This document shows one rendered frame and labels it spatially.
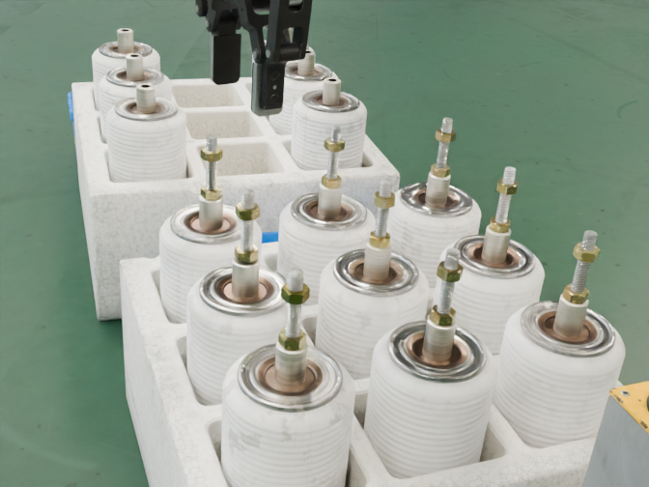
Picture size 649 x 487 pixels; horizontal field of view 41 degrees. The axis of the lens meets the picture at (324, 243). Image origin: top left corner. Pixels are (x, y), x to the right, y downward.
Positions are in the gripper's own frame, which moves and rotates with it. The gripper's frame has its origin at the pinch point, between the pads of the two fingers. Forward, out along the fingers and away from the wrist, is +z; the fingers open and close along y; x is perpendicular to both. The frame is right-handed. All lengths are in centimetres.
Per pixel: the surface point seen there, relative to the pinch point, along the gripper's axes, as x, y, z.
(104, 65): 9, -62, 19
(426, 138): 75, -70, 43
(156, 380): -7.0, -0.6, 25.4
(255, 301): 0.4, 2.3, 17.9
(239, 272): -0.4, 0.8, 15.6
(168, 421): -8.0, 4.5, 25.5
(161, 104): 9.7, -41.8, 17.8
